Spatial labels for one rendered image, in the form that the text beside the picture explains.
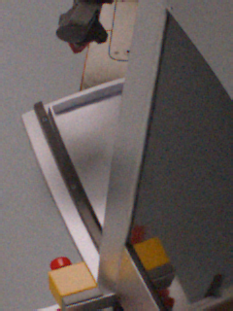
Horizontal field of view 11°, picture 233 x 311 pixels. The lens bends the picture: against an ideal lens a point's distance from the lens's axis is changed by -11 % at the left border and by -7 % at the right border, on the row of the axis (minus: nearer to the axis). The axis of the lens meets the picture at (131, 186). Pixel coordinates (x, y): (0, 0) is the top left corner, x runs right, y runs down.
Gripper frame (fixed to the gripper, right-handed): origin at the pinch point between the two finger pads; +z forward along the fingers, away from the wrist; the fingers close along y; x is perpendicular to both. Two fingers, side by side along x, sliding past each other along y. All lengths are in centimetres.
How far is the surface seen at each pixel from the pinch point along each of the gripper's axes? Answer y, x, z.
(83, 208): 21.3, -5.4, 19.8
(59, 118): 1.4, -1.9, 21.0
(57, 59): -74, 32, 106
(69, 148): 8.6, -2.6, 20.9
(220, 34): 58, -14, -78
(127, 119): 41, -12, -37
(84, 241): 26.3, -7.1, 22.1
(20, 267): -13, -3, 109
